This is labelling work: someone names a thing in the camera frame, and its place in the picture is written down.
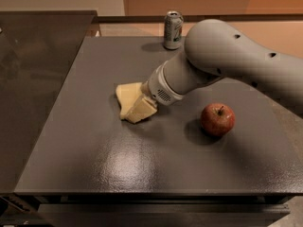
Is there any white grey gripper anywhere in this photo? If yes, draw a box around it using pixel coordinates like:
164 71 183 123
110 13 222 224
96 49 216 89
125 63 184 124

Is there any yellow sponge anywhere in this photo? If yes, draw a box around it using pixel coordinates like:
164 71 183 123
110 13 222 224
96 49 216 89
116 82 142 119

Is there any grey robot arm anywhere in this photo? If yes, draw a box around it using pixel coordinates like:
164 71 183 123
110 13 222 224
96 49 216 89
125 20 303 123

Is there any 7up soda can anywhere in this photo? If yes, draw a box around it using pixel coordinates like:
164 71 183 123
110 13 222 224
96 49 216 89
164 10 184 50

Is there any red apple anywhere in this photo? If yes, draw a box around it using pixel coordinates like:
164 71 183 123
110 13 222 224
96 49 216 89
200 103 236 137

